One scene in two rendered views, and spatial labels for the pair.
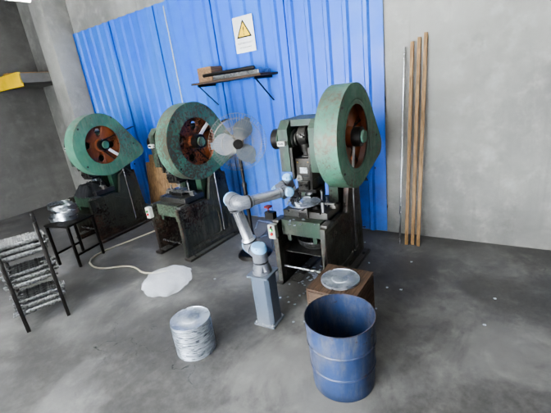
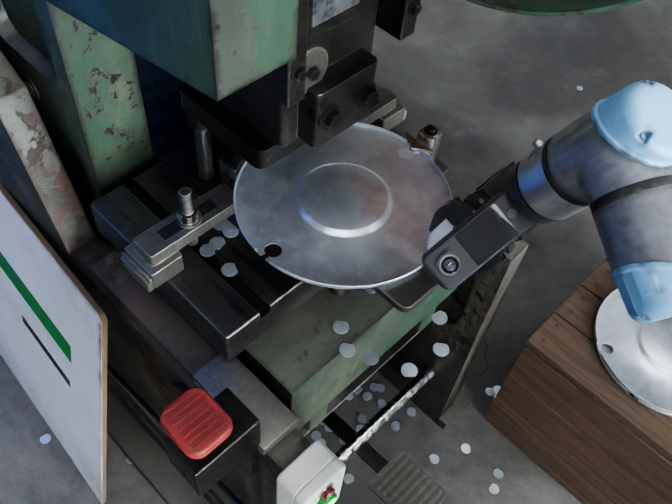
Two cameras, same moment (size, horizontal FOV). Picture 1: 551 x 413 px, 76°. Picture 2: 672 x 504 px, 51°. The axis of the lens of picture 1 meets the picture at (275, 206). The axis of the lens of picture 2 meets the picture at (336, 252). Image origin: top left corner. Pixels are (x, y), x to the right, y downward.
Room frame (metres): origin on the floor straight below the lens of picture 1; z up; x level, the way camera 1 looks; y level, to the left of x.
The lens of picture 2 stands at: (2.90, 0.36, 1.48)
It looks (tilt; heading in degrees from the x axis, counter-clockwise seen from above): 53 degrees down; 274
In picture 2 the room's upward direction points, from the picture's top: 7 degrees clockwise
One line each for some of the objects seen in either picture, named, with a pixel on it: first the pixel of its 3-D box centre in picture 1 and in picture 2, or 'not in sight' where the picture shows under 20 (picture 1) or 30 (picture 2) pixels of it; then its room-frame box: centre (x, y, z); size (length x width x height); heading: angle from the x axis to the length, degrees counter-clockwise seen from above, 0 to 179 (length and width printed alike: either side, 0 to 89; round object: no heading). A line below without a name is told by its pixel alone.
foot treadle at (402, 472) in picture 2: (310, 266); (320, 409); (2.94, -0.25, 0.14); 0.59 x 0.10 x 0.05; 145
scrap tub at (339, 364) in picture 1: (341, 346); not in sight; (1.74, -0.29, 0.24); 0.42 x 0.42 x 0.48
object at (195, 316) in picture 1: (189, 318); not in sight; (2.19, 0.73, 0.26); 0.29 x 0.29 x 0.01
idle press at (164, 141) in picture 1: (201, 173); not in sight; (4.34, 0.87, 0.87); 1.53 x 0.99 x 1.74; 143
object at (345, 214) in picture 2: (304, 201); (343, 197); (2.95, -0.26, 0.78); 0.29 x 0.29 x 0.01
